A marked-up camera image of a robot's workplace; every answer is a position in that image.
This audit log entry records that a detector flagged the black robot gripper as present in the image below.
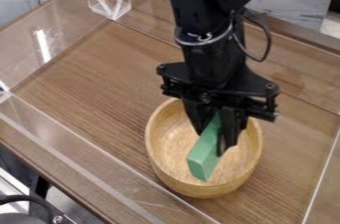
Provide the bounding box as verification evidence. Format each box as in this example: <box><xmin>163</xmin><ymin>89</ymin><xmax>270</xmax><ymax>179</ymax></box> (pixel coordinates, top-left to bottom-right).
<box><xmin>158</xmin><ymin>37</ymin><xmax>281</xmax><ymax>156</ymax></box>

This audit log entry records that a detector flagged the black cable under table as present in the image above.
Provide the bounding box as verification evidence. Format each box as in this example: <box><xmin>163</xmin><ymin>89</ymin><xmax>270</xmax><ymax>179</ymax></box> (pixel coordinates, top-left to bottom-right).
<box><xmin>0</xmin><ymin>194</ymin><xmax>55</xmax><ymax>224</ymax></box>

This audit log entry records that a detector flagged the brown wooden bowl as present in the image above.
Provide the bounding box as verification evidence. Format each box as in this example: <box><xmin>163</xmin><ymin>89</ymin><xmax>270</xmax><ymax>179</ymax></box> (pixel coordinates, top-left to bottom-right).
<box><xmin>146</xmin><ymin>99</ymin><xmax>263</xmax><ymax>198</ymax></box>

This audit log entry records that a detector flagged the green rectangular block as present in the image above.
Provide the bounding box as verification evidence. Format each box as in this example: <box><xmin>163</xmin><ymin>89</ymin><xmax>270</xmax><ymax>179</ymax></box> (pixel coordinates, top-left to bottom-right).
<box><xmin>186</xmin><ymin>113</ymin><xmax>221</xmax><ymax>181</ymax></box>

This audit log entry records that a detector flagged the black table leg frame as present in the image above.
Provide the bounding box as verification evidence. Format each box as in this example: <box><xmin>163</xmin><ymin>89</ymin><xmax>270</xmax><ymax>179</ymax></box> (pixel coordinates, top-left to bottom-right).
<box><xmin>30</xmin><ymin>176</ymin><xmax>78</xmax><ymax>224</ymax></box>

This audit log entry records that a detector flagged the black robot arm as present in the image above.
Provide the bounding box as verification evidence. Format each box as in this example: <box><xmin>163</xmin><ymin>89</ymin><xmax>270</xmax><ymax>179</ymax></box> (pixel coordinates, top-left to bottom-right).
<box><xmin>158</xmin><ymin>0</ymin><xmax>281</xmax><ymax>154</ymax></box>

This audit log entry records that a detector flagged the clear acrylic corner bracket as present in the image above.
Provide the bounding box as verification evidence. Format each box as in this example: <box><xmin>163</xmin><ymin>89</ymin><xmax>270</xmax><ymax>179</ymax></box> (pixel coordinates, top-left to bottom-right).
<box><xmin>87</xmin><ymin>0</ymin><xmax>133</xmax><ymax>21</ymax></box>

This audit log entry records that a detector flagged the clear acrylic barrier wall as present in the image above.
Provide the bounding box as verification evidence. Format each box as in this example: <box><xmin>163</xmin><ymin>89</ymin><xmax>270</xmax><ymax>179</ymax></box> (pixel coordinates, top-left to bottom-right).
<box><xmin>0</xmin><ymin>0</ymin><xmax>340</xmax><ymax>224</ymax></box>

